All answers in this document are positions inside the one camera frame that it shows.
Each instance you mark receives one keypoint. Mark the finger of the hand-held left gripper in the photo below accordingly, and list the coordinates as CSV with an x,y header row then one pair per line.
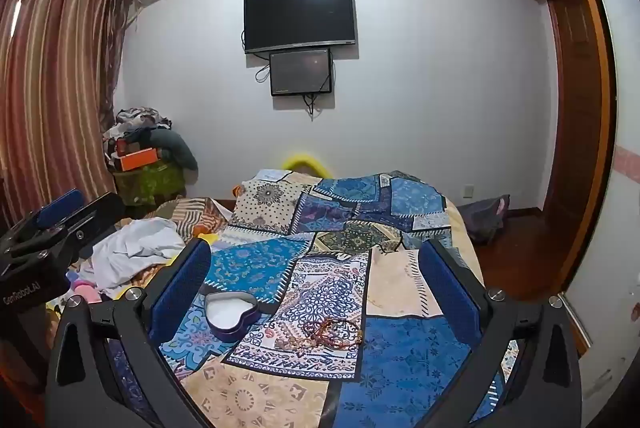
x,y
85,223
60,208

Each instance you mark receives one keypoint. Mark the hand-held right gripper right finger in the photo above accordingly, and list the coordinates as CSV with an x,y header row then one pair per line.
x,y
450,290

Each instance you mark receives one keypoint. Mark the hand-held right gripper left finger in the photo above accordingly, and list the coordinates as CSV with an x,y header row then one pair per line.
x,y
180,290

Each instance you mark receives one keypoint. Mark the purple heart-shaped tin box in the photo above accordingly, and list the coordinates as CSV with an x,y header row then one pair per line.
x,y
230,310

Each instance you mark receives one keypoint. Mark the white cloth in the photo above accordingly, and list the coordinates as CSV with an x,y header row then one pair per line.
x,y
135,248

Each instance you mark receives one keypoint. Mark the pink object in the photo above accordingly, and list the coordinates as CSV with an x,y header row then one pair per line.
x,y
87,292

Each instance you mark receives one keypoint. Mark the striped beige bedsheet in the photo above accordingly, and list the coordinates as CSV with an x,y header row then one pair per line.
x,y
192,213

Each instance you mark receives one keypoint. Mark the dark bag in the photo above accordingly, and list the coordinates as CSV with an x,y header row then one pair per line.
x,y
482,218

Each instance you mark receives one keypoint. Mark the orange box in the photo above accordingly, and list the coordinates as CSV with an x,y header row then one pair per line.
x,y
136,158

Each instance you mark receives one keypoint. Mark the striped brown curtain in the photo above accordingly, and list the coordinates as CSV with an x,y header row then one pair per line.
x,y
50,97

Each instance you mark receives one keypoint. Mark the pile of clothes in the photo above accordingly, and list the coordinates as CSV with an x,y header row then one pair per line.
x,y
135,122

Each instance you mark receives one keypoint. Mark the blue patchwork blanket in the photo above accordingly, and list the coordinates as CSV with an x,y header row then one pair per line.
x,y
320,268

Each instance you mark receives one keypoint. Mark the pale blue cloth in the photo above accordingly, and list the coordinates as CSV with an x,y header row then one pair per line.
x,y
268,175

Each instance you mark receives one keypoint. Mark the yellow plastic object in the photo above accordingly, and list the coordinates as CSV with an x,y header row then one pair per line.
x,y
300,159

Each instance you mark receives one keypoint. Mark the wooden wardrobe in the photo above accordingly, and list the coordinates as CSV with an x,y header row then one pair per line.
x,y
585,107

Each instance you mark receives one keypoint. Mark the wall socket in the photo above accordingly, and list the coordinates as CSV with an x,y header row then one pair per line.
x,y
468,190

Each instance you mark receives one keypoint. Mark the small black wall monitor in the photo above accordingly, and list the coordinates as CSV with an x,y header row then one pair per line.
x,y
300,71

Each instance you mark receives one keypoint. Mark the black wall television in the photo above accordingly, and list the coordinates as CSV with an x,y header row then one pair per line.
x,y
300,17

